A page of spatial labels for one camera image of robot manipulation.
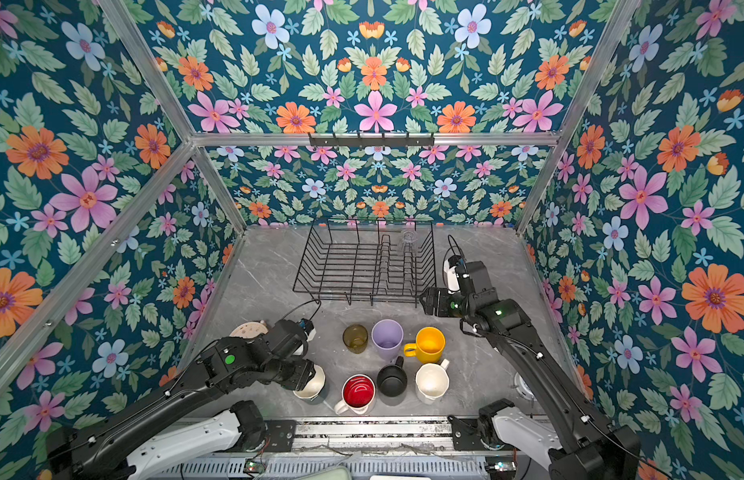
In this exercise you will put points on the black wire dish rack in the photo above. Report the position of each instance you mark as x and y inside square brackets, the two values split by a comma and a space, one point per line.
[358, 261]

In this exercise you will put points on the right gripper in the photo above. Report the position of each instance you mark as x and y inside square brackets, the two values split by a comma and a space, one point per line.
[442, 296]

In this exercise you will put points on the dark green mug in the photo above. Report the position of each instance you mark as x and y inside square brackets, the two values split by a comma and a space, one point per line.
[316, 389]

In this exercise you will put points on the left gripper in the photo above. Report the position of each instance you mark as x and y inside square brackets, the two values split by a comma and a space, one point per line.
[307, 373]

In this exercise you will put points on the clear plastic cup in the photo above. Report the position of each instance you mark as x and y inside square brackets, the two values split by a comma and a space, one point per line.
[408, 242]

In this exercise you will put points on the white alarm clock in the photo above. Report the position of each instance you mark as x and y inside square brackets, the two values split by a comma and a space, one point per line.
[522, 388]

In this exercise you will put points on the white cream mug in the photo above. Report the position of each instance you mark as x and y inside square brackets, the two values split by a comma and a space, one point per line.
[432, 381]

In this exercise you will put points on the red and white mug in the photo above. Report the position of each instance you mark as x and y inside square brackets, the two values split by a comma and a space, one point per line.
[358, 395]

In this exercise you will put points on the lilac plastic cup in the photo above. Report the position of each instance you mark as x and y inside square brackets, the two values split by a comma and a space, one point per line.
[387, 336]

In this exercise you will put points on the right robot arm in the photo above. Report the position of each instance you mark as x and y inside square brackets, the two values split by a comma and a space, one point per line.
[580, 442]

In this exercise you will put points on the pink alarm clock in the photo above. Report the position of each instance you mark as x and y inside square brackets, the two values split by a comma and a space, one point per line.
[250, 330]

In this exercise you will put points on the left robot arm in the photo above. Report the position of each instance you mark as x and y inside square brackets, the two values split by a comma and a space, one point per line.
[137, 442]

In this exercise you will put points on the black mug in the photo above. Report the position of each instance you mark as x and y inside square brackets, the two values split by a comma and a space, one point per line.
[392, 380]

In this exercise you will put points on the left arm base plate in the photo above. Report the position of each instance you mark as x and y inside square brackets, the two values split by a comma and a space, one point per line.
[280, 436]

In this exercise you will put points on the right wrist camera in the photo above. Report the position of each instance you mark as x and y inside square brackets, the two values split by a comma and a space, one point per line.
[451, 277]

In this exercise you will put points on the olive glass cup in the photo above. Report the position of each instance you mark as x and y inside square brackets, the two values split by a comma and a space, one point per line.
[355, 338]

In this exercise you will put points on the yellow mug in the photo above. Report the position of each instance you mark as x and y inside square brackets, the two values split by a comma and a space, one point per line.
[428, 346]

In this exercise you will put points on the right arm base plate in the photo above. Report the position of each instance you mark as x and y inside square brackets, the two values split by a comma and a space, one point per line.
[474, 434]

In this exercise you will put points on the black hook rail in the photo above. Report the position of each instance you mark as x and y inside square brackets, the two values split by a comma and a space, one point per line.
[359, 140]

